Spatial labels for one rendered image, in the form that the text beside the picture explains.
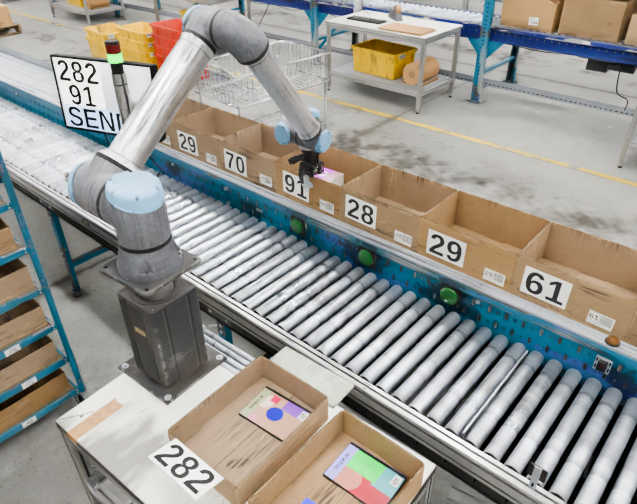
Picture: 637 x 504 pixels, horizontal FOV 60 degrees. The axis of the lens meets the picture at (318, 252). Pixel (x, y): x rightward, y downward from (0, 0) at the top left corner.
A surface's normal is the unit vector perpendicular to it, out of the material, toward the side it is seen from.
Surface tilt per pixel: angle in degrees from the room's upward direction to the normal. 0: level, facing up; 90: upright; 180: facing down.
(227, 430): 1
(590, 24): 90
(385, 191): 90
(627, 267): 89
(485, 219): 89
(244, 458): 1
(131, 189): 5
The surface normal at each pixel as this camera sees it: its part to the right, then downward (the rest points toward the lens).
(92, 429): -0.01, -0.83
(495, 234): -0.66, 0.41
